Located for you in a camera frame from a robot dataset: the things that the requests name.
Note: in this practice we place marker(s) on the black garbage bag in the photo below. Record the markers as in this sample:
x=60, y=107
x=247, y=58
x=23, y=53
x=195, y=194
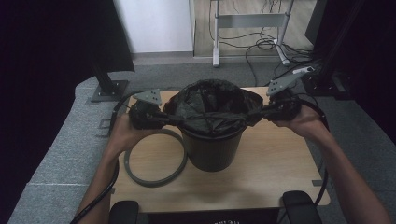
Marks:
x=211, y=102

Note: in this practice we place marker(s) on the white metal desk frame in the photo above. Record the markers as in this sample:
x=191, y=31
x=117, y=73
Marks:
x=249, y=21

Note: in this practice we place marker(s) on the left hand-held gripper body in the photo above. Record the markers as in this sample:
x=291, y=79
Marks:
x=144, y=116

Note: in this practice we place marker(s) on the person's left hand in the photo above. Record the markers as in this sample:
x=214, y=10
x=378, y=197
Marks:
x=127, y=137

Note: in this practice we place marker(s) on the black chair armrest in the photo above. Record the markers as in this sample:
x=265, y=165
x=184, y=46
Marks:
x=124, y=213
x=300, y=208

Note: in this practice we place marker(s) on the white power strip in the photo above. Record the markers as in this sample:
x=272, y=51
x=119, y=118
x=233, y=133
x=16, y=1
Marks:
x=306, y=69

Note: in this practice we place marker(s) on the person's right hand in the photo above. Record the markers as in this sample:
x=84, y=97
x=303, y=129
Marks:
x=306, y=123

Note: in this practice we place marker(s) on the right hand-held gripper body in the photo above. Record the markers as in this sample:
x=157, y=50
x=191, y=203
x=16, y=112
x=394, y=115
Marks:
x=283, y=107

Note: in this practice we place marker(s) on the black curtain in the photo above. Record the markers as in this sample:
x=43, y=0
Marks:
x=46, y=46
x=373, y=62

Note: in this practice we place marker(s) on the black metal stand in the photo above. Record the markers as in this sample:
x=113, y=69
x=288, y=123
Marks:
x=107, y=87
x=330, y=77

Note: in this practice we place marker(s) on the dark grey plastic bin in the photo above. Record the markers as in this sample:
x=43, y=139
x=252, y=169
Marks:
x=211, y=152

